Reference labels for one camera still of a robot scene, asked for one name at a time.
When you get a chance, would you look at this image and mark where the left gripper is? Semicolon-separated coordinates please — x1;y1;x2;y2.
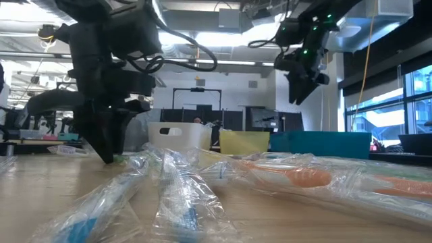
67;22;157;165

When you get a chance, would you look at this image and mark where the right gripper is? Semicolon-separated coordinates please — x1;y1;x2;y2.
275;47;331;105

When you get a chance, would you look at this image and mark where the grey transparent plastic bin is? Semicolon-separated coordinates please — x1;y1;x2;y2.
123;116;149;152

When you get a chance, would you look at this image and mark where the teal small box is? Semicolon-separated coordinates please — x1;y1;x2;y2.
57;132;80;142

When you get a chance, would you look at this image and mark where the black monitor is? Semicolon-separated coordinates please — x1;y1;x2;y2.
249;107;280;129

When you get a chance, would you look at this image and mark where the teal plastic bin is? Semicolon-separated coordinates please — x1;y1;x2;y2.
269;130;372;159

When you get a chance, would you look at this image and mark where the white plastic bin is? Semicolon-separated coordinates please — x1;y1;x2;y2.
147;121;213;153

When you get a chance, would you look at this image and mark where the wooden desk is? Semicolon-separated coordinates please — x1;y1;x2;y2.
0;138;84;146

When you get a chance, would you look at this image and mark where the yellow plastic bin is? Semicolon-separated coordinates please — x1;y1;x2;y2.
219;130;271;156

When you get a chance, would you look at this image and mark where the long ceiling light strip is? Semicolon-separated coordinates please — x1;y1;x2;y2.
158;57;276;68

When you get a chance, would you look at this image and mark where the large window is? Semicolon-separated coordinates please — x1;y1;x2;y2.
344;65;432;136

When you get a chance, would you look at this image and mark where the dark navy tray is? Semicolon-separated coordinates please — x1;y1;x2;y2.
398;133;432;153

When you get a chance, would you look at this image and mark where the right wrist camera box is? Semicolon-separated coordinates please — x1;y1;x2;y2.
275;18;304;48

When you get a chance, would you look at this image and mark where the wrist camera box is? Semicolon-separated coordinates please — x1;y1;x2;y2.
104;1;163;59
275;18;304;48

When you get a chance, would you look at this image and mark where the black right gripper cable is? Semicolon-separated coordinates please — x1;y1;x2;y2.
248;28;291;68

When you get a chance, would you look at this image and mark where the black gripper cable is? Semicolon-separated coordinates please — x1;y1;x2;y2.
248;28;291;68
126;16;219;74

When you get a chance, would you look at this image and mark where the yellow hanging cable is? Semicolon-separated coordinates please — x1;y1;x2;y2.
350;0;378;132

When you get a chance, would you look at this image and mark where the flat metal ceiling duct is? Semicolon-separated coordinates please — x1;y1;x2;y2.
323;0;414;53

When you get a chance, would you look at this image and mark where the blue handled wrapped toothbrush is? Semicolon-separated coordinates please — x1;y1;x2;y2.
200;160;237;188
151;148;237;243
30;157;151;243

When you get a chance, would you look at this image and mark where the orange handled wrapped toothbrush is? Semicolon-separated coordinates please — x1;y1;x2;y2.
232;157;432;230
371;173;432;200

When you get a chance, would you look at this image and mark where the black gantry frame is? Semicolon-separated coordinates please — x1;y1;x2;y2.
171;87;223;111

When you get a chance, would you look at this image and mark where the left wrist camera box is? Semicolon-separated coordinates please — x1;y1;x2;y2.
104;1;163;59

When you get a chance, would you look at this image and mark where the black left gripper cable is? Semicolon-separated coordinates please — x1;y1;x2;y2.
126;16;219;74

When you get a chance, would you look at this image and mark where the black ceiling camera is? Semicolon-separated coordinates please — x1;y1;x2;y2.
36;24;61;43

